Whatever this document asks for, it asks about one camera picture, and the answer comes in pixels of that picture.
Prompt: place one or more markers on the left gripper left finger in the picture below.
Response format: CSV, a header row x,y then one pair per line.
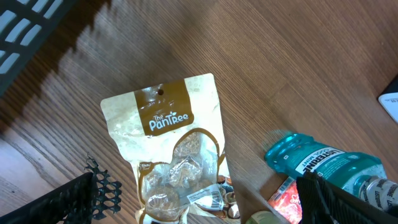
x,y
81,200

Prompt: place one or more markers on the red Kleenex tissue pack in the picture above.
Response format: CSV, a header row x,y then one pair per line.
x,y
286,201

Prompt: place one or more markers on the blue mouthwash bottle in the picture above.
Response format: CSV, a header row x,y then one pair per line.
x,y
359,174

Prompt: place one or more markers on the brown cream snack pouch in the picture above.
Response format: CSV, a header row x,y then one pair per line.
x,y
172,135

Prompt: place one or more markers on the white barcode scanner box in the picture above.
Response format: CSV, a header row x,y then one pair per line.
x,y
389,99

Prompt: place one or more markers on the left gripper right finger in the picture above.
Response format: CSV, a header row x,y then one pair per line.
x,y
323,202

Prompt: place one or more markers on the green drink bottle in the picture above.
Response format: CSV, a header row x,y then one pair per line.
x,y
265,217

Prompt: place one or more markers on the grey plastic mesh basket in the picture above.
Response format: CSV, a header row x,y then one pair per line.
x,y
25,25

